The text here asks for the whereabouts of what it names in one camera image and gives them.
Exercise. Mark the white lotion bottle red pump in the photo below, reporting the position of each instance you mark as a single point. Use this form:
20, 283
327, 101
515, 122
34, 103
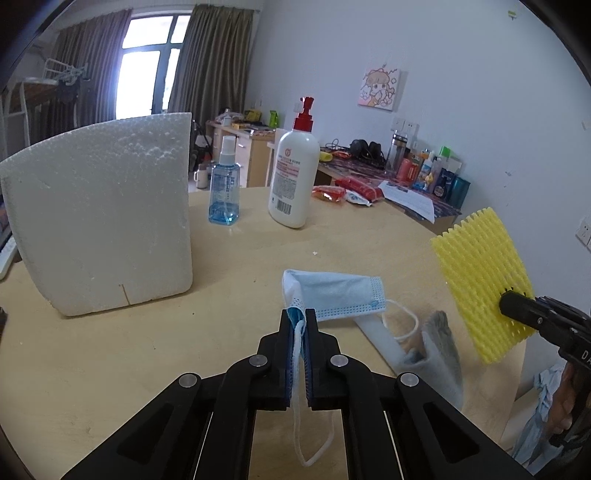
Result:
293, 180

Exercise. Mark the green packet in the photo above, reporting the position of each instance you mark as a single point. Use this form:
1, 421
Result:
274, 119

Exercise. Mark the desk with patterned cloth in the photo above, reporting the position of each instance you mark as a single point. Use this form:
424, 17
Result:
443, 212

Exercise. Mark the grey sock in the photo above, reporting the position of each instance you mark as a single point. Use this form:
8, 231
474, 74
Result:
441, 355

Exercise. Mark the white double wall socket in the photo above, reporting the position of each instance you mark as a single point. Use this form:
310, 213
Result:
405, 125

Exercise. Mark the blue face mask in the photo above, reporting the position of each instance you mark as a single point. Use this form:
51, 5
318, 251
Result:
337, 293

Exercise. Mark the orange snack packet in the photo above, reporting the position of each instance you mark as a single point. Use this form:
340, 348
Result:
328, 194

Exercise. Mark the cartoon wall picture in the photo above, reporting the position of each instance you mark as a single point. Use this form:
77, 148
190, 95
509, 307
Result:
379, 89

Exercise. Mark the yellow foam net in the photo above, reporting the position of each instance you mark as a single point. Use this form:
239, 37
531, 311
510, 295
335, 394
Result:
480, 272

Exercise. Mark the translucent white plastic bottle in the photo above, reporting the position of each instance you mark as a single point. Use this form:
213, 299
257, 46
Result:
381, 339

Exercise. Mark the blue spray bottle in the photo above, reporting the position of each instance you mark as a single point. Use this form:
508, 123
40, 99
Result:
225, 198

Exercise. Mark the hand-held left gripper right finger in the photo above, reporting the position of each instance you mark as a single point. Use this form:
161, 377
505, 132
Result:
323, 369

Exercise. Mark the printed paper sheet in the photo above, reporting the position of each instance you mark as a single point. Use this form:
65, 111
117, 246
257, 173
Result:
411, 201

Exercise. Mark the row of toiletry bottles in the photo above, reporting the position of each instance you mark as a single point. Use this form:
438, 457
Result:
438, 177

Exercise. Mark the clear water bottle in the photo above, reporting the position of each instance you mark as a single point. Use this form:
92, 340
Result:
396, 152

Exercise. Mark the person's right hand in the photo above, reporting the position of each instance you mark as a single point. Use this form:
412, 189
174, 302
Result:
562, 401

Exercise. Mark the red snack packet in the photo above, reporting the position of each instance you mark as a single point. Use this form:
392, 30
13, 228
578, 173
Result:
362, 187

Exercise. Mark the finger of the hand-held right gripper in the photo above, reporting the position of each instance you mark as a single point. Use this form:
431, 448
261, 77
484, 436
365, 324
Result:
526, 311

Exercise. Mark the metal bunk bed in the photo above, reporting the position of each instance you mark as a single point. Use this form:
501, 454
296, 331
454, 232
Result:
27, 101

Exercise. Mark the white remote control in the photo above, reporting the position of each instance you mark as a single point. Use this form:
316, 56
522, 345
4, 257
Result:
7, 258

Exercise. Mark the black stand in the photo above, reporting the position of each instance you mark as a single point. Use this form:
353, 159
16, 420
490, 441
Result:
201, 143

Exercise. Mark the wooden desk with drawers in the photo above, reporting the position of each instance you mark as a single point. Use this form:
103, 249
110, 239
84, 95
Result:
254, 157

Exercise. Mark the white foam box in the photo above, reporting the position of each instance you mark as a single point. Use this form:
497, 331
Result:
101, 217

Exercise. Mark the dark hanging clothes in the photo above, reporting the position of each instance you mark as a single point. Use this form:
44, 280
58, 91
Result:
67, 93

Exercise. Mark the white snack packet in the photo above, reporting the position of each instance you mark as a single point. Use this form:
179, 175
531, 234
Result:
358, 198

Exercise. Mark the brown curtain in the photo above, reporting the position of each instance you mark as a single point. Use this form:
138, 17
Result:
92, 74
212, 64

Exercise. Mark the glass balcony door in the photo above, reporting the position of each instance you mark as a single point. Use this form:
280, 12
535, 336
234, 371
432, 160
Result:
147, 64

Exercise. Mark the person's light blue garment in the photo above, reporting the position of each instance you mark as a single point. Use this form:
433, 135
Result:
538, 415

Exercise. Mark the black headphones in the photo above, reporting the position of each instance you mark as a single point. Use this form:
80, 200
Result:
364, 150

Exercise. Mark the yellow pouch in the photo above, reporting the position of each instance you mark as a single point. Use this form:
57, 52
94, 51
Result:
326, 157

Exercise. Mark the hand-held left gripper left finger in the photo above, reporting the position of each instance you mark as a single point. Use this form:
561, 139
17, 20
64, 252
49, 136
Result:
277, 369

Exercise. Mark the white thermos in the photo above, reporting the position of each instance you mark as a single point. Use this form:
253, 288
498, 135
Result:
201, 177

